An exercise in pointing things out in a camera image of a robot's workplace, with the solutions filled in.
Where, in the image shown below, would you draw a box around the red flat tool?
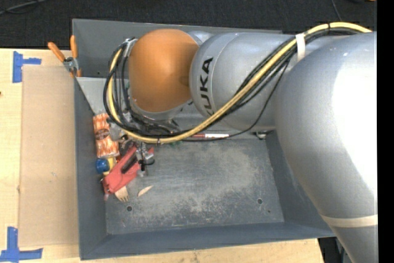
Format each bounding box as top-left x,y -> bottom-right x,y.
100,145 -> 155,196

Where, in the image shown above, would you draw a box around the pale wooden spoon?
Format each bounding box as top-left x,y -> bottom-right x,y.
137,185 -> 155,198

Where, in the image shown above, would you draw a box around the pale wooden fork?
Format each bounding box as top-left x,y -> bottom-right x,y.
113,185 -> 130,203

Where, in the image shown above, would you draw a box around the blue round cap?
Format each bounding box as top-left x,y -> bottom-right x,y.
95,158 -> 111,174

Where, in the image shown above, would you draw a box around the grey metal bin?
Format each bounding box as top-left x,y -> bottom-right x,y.
71,18 -> 337,261

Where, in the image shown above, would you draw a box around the brown cardboard board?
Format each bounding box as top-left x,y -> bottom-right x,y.
17,65 -> 81,249

